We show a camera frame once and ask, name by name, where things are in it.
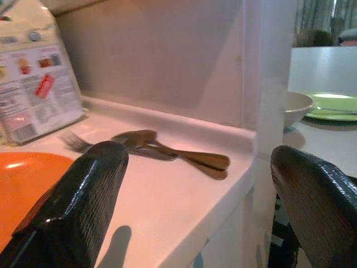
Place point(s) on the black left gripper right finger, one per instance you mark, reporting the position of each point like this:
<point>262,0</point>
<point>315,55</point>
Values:
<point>320,209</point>

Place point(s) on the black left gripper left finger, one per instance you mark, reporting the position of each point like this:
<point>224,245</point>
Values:
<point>69,209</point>

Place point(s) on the metal spoon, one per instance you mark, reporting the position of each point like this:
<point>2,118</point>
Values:
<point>213,173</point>
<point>200,159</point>

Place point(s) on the orange plate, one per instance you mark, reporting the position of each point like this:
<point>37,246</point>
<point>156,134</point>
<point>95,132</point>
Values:
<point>22,181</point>

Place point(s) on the silver metal fork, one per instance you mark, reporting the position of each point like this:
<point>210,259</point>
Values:
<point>75,143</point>
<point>334,109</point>

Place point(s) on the green plate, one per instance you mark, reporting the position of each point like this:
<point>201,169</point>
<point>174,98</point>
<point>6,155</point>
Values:
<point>334,115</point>

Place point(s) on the white bowl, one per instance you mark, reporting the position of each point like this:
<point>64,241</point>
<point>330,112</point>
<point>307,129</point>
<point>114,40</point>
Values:
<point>295,109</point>

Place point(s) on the white cracker bag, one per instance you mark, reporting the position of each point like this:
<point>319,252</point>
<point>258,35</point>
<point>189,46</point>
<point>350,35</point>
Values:
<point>33,83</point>

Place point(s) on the green houseplant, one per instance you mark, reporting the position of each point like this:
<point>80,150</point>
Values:
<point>315,37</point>

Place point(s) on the grey window curtain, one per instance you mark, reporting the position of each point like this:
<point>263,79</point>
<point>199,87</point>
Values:
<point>312,14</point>

